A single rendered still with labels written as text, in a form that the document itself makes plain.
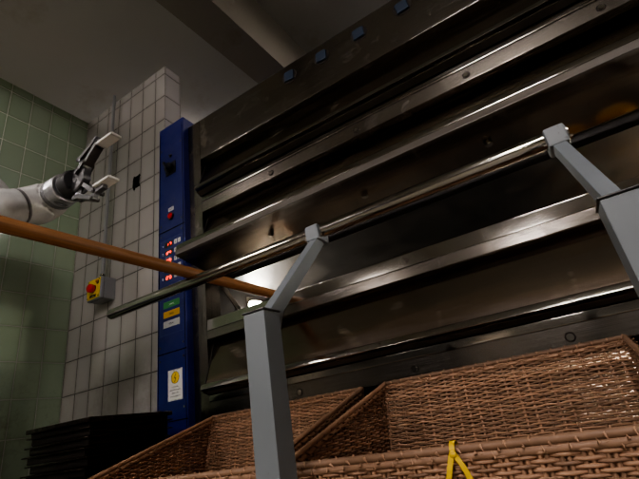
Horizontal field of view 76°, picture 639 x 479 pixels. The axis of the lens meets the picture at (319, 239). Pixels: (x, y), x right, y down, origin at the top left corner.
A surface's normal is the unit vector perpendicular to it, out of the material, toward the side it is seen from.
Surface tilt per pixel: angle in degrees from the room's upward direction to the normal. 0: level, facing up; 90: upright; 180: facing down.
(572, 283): 70
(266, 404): 90
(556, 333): 90
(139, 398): 90
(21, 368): 90
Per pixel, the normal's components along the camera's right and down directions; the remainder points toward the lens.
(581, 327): -0.52, -0.27
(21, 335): 0.84, -0.33
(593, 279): -0.54, -0.57
